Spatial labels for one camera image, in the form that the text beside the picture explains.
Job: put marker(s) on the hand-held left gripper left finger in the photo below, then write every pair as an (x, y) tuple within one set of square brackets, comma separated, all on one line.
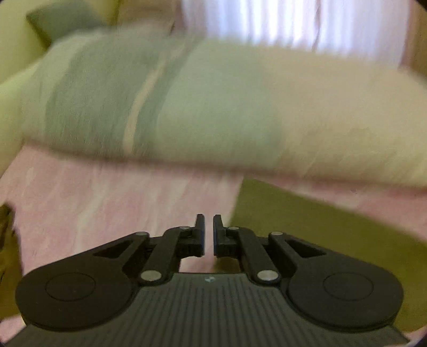
[(200, 233)]

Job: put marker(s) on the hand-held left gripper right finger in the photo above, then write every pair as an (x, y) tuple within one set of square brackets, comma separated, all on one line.
[(217, 233)]

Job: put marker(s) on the olive green cloth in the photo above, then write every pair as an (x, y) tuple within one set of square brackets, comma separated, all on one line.
[(320, 233)]

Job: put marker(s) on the pink floral bed sheet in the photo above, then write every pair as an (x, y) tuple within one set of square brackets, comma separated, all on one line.
[(110, 200)]

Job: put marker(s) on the green and cream duvet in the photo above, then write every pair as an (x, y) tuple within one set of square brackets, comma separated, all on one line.
[(213, 110)]

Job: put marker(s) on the brown blurred object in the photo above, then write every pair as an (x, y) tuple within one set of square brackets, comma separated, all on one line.
[(8, 253)]

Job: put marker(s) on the white sheer curtain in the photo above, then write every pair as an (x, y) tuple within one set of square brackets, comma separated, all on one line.
[(300, 23)]

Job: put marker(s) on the grey green pillow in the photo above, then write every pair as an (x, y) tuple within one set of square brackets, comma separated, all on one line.
[(63, 20)]

